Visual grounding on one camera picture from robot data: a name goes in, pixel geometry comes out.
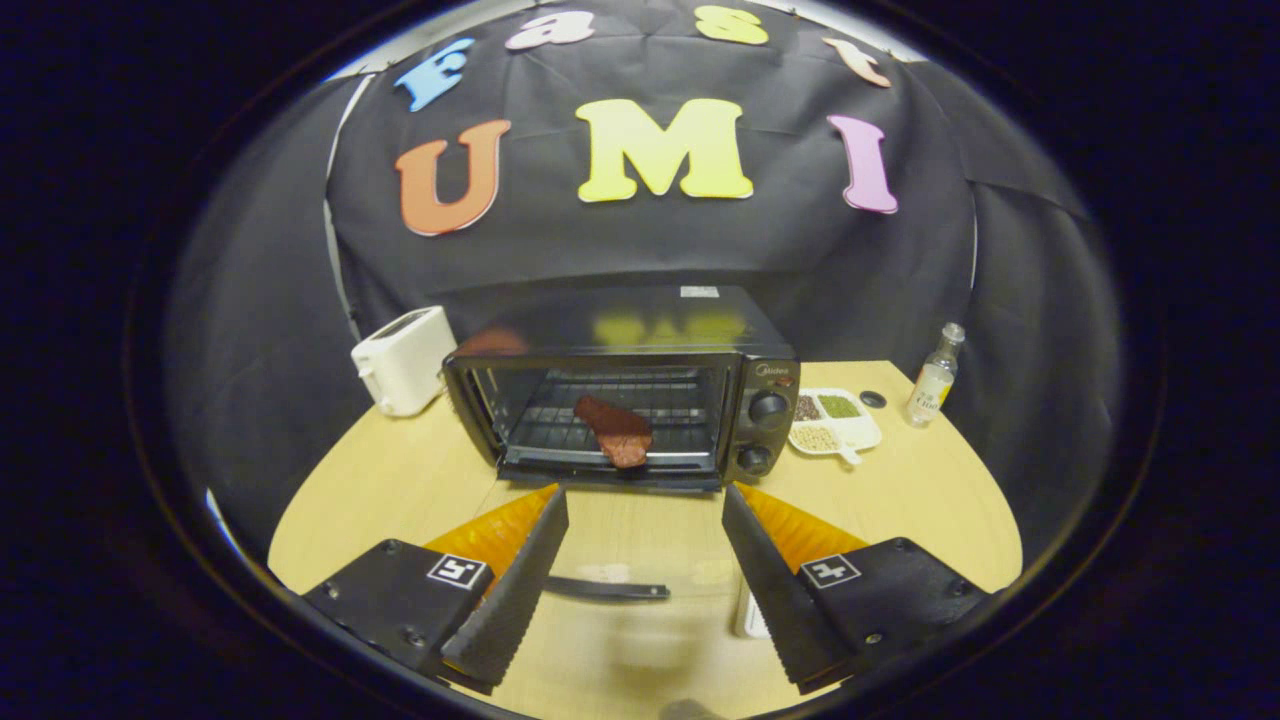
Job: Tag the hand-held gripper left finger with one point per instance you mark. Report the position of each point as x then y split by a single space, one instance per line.
515 600

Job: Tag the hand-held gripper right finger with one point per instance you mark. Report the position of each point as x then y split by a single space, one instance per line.
775 600

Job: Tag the brown meat steak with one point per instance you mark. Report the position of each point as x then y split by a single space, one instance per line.
620 435

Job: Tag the black toaster oven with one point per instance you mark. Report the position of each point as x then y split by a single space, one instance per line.
620 310

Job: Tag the white pop-up toaster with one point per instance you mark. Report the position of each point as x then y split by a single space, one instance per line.
405 365

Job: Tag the white rectangular tray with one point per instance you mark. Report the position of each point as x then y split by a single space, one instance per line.
748 620

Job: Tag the white divided dish of grains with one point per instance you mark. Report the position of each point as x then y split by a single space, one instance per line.
860 432

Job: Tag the small black round disc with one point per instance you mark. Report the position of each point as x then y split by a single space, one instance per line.
873 399

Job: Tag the clear glass bottle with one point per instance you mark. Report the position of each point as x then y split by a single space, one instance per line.
930 395

